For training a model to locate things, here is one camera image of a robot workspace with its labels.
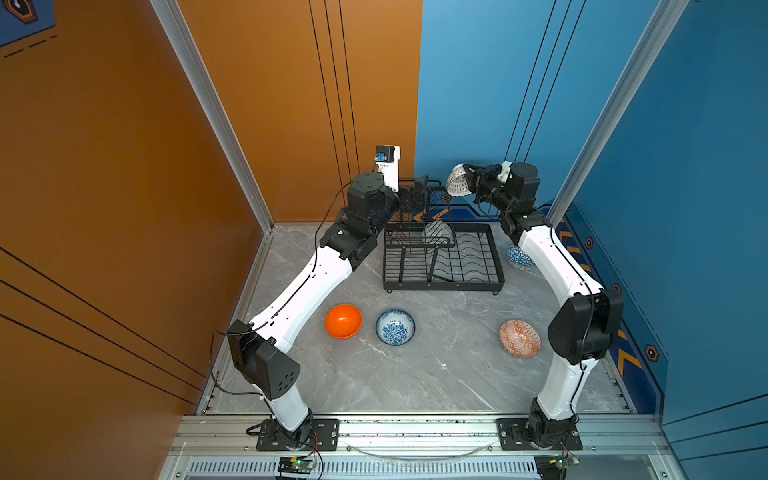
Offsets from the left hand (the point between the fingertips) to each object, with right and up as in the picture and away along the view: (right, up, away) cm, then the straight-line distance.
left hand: (413, 171), depth 68 cm
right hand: (+14, +5, +11) cm, 18 cm away
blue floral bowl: (-4, -42, +23) cm, 48 cm away
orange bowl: (-20, -40, +22) cm, 49 cm away
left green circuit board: (-27, -69, +3) cm, 74 cm away
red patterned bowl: (+33, -44, +21) cm, 59 cm away
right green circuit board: (+36, -68, +2) cm, 77 cm away
